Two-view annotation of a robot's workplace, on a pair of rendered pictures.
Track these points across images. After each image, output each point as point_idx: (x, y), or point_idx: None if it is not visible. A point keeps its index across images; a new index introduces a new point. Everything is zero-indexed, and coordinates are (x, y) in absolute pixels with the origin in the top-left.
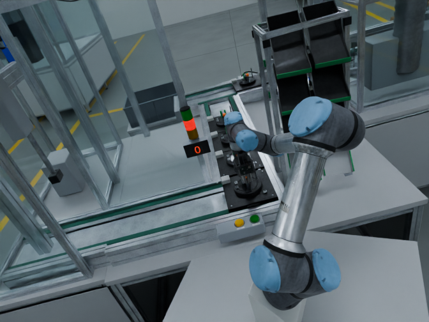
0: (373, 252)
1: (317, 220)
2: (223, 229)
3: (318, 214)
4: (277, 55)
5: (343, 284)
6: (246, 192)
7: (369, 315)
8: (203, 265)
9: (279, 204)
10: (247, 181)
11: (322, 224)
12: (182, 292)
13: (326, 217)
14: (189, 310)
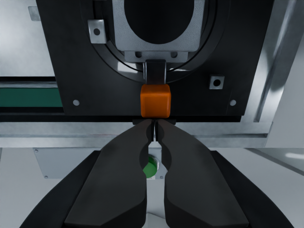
0: (301, 204)
1: (277, 134)
2: (55, 167)
3: (293, 119)
4: None
5: None
6: (139, 73)
7: None
8: (31, 162)
9: (229, 139)
10: (154, 125)
11: (278, 144)
12: (6, 193)
13: (299, 132)
14: (27, 215)
